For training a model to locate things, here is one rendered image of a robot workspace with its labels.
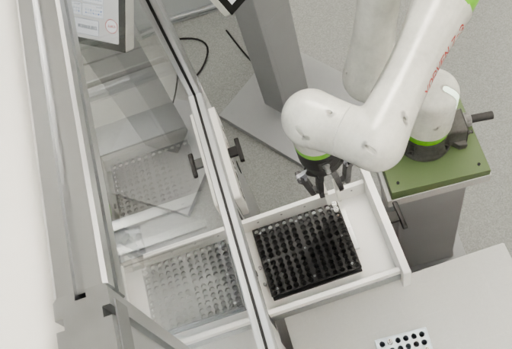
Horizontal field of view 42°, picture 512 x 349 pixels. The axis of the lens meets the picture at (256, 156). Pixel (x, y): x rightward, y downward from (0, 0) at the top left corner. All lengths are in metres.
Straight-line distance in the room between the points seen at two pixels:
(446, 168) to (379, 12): 0.50
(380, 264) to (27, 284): 1.22
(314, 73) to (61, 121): 2.39
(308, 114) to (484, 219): 1.52
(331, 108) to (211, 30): 2.05
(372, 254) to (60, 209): 1.22
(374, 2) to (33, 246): 1.09
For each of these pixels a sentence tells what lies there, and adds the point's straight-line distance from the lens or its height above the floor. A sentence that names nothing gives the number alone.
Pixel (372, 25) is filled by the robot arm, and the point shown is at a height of 1.20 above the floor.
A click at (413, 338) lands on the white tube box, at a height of 0.76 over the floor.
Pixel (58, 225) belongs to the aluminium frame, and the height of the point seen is 1.99.
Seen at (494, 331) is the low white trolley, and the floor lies 0.76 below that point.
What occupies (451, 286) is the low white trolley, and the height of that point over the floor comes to 0.76.
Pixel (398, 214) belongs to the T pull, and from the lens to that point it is 1.62.
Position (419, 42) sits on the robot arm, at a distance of 1.25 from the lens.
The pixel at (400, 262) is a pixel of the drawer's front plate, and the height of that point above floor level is 0.93.
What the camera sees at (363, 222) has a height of 0.84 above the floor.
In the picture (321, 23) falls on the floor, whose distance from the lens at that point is 3.10.
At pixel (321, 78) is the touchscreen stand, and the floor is 0.04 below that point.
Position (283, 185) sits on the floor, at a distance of 2.69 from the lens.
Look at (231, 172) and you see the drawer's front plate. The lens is 1.70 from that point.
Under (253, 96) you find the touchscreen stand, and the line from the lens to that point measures 2.88.
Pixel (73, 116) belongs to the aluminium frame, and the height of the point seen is 1.99.
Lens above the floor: 2.41
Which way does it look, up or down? 60 degrees down
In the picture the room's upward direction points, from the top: 22 degrees counter-clockwise
